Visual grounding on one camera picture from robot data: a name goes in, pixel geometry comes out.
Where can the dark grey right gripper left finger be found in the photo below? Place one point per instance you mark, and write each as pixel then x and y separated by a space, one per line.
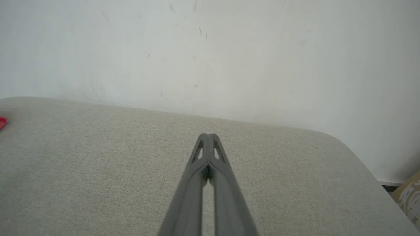
pixel 187 203

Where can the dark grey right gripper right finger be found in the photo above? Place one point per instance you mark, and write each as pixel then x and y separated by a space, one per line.
pixel 229 209

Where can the red basketball jersey number 23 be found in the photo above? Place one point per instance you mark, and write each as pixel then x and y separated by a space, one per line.
pixel 2 123

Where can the beige grey fabric sofa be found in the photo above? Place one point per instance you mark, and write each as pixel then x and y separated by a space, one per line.
pixel 98 170

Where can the brown cardboard box white print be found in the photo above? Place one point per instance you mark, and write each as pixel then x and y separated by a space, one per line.
pixel 410 196

